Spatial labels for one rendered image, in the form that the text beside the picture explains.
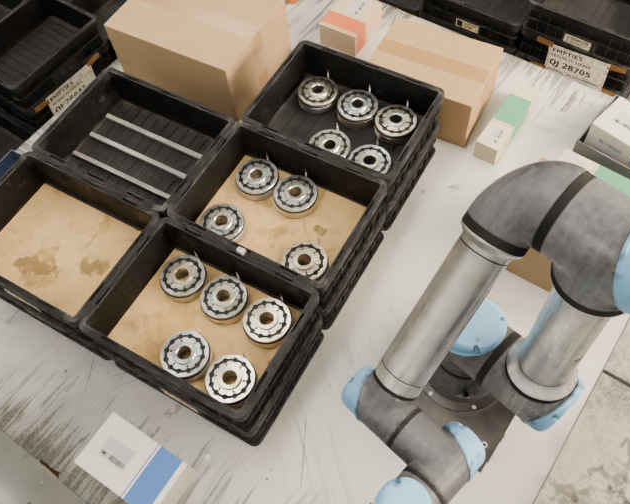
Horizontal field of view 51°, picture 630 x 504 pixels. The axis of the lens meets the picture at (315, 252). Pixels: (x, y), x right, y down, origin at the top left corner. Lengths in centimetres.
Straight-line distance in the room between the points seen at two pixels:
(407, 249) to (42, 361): 90
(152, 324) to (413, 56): 95
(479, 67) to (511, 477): 99
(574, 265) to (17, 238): 127
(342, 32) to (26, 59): 119
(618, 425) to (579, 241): 153
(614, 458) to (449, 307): 144
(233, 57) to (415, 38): 48
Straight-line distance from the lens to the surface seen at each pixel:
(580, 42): 244
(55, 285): 159
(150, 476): 141
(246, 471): 146
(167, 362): 139
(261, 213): 155
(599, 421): 231
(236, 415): 125
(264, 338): 136
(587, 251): 83
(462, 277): 90
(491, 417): 138
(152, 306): 148
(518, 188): 85
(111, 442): 145
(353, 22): 203
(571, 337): 99
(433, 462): 98
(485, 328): 119
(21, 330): 173
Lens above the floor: 211
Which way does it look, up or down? 60 degrees down
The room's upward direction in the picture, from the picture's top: 8 degrees counter-clockwise
